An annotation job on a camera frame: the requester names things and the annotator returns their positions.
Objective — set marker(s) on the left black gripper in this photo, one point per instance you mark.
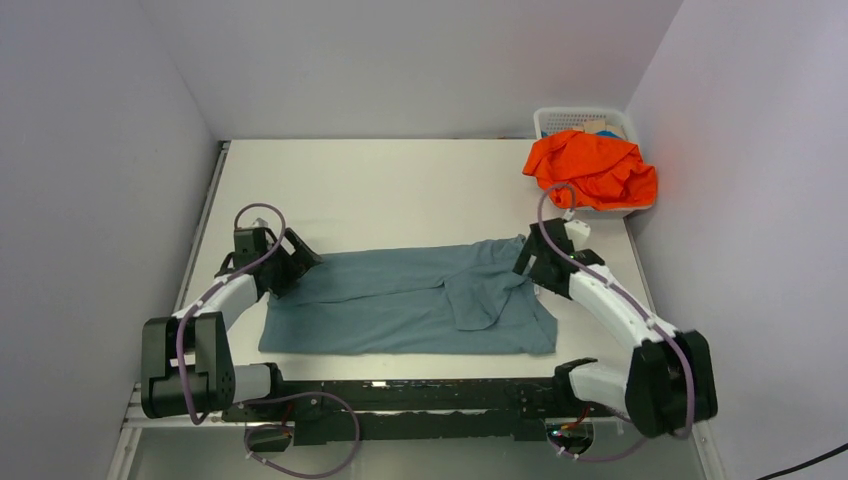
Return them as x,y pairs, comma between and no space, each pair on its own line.
301,259

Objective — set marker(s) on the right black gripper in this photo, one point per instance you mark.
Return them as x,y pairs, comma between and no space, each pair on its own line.
523,261

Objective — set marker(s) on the grey-blue t shirt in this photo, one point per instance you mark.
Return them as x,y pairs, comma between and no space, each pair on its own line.
460,299

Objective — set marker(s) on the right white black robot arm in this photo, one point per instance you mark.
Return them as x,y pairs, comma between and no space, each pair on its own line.
668,385

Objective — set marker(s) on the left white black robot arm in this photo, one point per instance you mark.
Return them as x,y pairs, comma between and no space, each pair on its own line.
186,365

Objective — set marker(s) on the orange t shirt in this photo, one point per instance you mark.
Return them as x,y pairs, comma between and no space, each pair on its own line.
592,171

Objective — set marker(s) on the tan item in basket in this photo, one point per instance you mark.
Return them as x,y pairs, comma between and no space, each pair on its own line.
595,125

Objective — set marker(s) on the blue garment in basket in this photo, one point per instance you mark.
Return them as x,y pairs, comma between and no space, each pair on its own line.
609,134

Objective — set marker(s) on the white plastic laundry basket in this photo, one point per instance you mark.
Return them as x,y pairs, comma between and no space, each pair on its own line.
551,120

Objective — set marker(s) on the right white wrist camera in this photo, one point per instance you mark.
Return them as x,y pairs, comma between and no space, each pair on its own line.
577,230

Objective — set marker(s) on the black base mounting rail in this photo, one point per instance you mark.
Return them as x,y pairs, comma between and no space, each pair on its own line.
324,411

